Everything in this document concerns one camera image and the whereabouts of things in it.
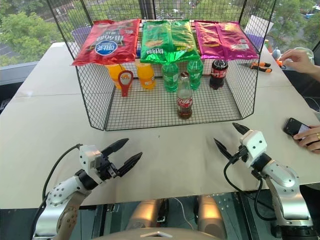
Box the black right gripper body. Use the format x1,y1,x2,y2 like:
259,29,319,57
229,144,250,164

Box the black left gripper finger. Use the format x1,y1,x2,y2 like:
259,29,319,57
101,137,130,157
116,151,144,178

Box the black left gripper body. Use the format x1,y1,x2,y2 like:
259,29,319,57
93,152,119,181

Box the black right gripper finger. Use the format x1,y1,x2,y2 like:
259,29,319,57
232,122,251,137
213,137,236,161

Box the black smartphone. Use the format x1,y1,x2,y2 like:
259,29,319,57
283,117,312,138

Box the orange bottle opener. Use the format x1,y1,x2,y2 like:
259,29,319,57
117,70,135,98

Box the dark cola plastic bottle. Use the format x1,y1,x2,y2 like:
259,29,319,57
209,59,229,90

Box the glass cola bottle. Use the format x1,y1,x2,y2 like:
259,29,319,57
176,71,194,120

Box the orange soda bottle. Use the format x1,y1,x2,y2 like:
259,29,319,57
106,63,128,90
135,62,157,90

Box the green soda bottle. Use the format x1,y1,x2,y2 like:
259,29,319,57
186,59,204,91
161,62,180,93

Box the person's hand with ring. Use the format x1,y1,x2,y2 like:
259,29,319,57
292,124,320,154

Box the person's bare hand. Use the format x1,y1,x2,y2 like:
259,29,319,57
278,48,316,75

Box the bronze rounded robot leg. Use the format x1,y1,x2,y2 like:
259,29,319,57
124,199,163,231
197,194,227,240

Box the orange black pliers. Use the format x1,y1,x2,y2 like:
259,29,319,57
237,61,273,74

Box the beige robot torso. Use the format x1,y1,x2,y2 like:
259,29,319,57
92,226,226,240

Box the magenta chip bag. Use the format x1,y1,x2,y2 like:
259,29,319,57
194,20,260,61

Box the red chip bag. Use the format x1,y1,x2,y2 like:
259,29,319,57
71,18,142,67

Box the purple white box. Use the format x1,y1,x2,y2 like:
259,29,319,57
244,14,275,48

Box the green chip bag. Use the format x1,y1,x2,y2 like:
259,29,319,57
139,19,203,64

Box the purple container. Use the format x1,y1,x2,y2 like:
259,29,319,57
71,26,95,48

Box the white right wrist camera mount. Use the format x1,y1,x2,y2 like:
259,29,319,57
239,129,268,169

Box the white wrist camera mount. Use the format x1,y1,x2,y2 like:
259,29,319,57
79,144,104,185
239,129,268,169

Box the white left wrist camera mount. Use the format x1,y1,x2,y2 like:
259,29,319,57
79,144,104,185

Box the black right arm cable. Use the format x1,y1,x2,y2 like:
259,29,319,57
223,156,278,222

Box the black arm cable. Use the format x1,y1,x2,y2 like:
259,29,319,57
29,143,83,240
223,156,278,222

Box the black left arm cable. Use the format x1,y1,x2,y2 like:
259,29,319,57
29,143,83,240

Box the black wire mesh rack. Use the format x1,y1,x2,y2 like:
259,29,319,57
46,0,277,132

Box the thin white cable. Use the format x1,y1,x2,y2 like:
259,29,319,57
304,96,320,112
174,196,195,227

